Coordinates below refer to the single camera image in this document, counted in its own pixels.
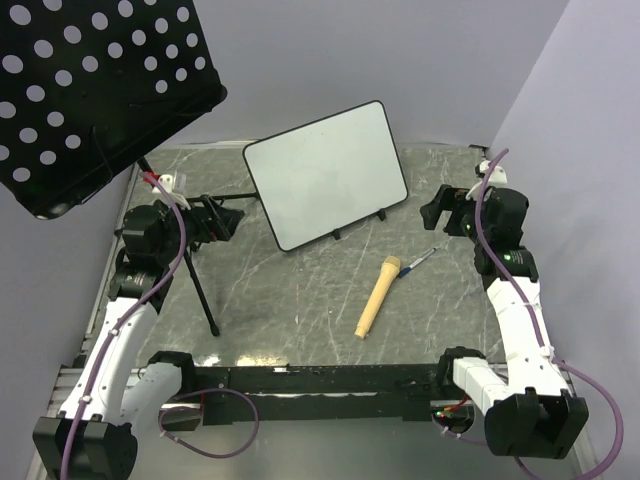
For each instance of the aluminium rail frame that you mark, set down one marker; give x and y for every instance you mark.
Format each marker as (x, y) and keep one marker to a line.
(71, 259)

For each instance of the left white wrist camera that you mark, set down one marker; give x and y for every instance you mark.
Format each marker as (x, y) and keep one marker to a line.
(175, 186)

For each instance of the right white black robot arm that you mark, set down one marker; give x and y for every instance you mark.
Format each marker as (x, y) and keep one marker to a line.
(531, 413)

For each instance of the beige toy microphone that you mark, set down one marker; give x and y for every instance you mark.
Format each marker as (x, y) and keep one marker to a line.
(390, 269)

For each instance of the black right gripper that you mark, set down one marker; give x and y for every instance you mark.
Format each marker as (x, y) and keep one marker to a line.
(459, 204)

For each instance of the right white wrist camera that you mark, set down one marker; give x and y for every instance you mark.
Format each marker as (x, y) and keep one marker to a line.
(497, 179)

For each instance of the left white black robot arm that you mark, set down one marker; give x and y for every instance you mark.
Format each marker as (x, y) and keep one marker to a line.
(97, 430)

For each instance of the white blue whiteboard marker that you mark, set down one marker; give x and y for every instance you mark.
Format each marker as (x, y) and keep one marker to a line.
(406, 270)

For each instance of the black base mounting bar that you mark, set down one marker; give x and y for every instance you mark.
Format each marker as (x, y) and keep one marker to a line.
(297, 393)

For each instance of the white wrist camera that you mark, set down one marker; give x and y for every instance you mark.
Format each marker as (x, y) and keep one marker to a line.
(497, 179)
(175, 186)

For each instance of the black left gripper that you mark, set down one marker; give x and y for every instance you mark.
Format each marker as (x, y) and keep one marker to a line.
(213, 228)

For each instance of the black perforated music stand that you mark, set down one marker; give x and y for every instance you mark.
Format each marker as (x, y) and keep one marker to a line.
(88, 88)

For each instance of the white whiteboard black frame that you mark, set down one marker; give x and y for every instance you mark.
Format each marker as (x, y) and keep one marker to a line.
(320, 177)

